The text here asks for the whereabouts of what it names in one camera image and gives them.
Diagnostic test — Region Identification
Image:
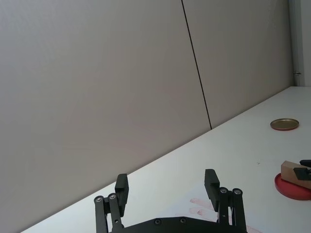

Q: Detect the round gold tin lid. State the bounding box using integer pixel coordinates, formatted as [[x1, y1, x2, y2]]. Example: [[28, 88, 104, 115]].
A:
[[270, 118, 299, 132]]

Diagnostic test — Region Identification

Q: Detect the white post with metal latch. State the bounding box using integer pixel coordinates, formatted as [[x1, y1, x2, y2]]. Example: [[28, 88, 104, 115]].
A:
[[288, 0, 303, 86]]

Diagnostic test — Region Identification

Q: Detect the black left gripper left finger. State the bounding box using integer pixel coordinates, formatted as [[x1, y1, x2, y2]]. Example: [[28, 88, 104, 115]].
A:
[[94, 173, 130, 233]]

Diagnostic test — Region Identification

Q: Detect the round red lid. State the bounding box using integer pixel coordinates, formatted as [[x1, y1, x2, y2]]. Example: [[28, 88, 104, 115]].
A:
[[274, 171, 311, 201]]

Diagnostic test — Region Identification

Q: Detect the brown cardboard block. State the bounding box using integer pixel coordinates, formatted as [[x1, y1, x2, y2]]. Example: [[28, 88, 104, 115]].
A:
[[280, 160, 311, 190]]

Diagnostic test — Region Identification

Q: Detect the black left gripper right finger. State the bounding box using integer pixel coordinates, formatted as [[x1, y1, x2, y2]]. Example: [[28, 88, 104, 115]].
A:
[[205, 169, 247, 233]]

